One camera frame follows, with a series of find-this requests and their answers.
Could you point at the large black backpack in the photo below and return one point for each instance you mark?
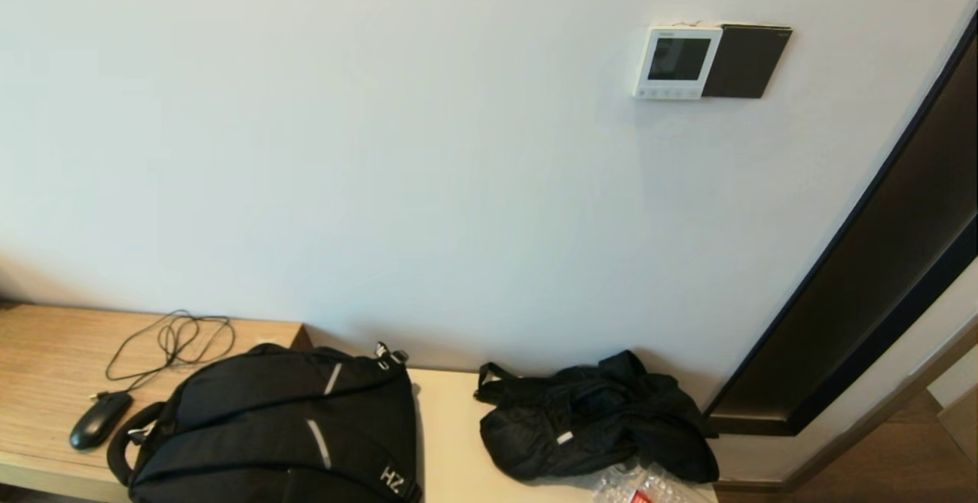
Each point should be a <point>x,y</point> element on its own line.
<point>267,411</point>

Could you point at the crumpled black cloth bag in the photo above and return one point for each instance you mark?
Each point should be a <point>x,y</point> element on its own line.
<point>581,426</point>

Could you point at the dark brown wall switch plate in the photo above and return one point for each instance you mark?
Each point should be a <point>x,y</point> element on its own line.
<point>747,61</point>

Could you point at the dark brown door frame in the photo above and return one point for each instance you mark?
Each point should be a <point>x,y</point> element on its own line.
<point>879,274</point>

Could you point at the white wall thermostat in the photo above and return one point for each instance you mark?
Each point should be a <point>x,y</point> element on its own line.
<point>678,58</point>

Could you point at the black computer mouse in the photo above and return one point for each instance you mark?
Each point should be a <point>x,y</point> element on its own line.
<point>98,420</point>

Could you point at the clear plastic water bottle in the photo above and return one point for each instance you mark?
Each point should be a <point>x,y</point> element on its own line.
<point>649,489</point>

